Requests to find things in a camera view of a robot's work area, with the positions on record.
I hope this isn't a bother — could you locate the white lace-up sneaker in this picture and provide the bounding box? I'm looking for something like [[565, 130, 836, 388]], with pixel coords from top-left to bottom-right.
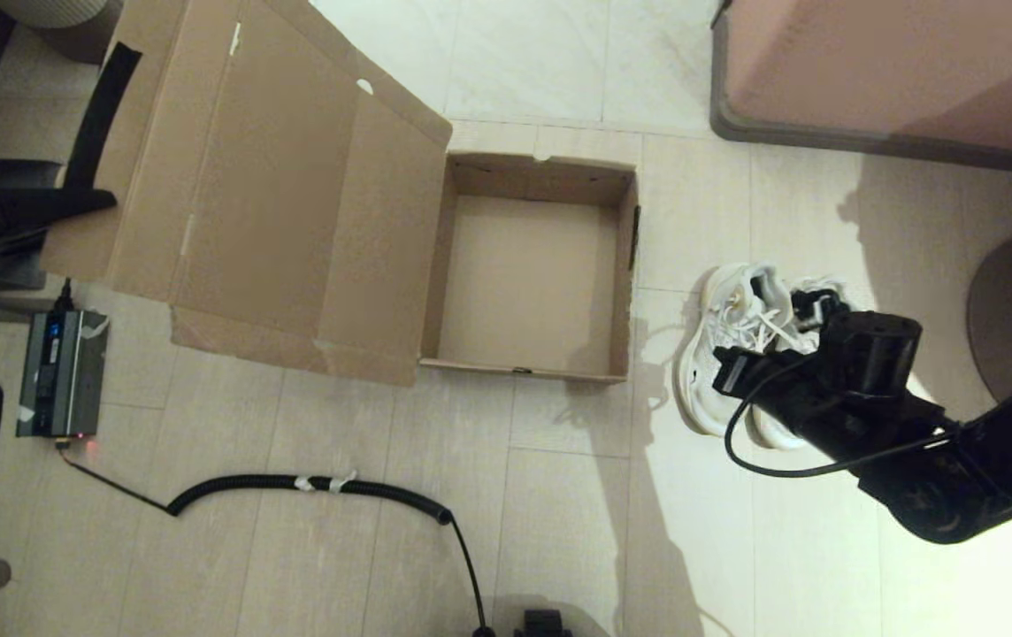
[[747, 279, 852, 450], [676, 263, 794, 436]]

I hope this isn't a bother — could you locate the brown cardboard shoe box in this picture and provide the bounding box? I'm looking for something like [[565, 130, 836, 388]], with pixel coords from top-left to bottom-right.
[[39, 0, 641, 388]]

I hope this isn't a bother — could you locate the grey black robot base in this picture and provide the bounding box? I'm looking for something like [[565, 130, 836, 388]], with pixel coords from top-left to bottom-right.
[[515, 609, 573, 637]]

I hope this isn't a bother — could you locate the grey power inverter box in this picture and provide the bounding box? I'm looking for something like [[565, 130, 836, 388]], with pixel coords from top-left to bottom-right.
[[17, 310, 111, 439]]

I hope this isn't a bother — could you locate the round ribbed beige stool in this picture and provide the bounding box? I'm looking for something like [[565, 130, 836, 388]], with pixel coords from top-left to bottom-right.
[[0, 0, 124, 65]]

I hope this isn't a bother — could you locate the pink furniture with grey base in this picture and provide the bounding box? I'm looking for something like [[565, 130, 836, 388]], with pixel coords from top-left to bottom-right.
[[709, 0, 1012, 182]]

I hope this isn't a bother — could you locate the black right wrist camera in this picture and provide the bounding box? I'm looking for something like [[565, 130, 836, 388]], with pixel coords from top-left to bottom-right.
[[712, 348, 772, 396]]

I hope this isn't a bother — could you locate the black coiled cable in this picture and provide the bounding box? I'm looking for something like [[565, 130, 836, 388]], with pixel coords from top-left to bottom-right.
[[59, 442, 496, 637]]

